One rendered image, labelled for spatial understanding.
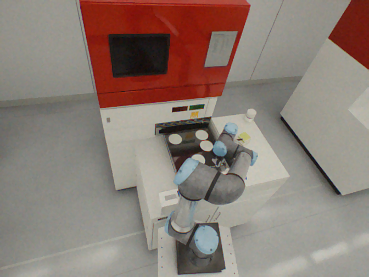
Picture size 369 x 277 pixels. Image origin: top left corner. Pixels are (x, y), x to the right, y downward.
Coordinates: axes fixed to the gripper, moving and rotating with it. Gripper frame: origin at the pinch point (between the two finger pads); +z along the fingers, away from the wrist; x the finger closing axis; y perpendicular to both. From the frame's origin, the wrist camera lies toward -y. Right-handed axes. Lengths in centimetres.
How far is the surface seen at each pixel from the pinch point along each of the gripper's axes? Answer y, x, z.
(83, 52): 211, -21, 29
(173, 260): -18, 54, 21
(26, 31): 233, 22, 5
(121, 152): 69, 28, 32
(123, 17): 59, 25, -74
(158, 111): 55, 3, -8
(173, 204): 2.4, 36.8, 6.8
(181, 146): 32.6, -0.4, 11.7
